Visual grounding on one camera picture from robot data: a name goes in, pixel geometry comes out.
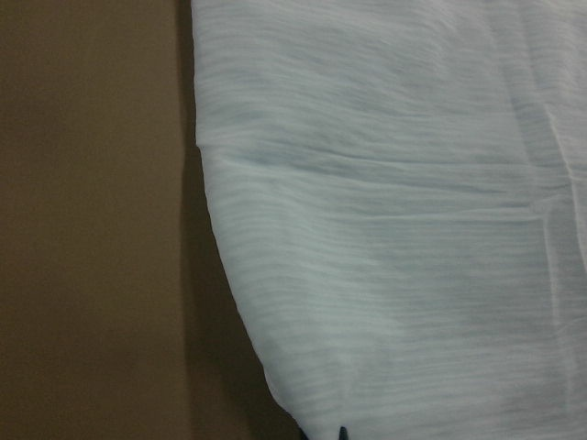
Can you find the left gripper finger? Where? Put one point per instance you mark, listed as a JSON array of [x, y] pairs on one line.
[[343, 433]]

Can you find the light blue button-up shirt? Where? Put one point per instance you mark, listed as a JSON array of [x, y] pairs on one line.
[[398, 195]]

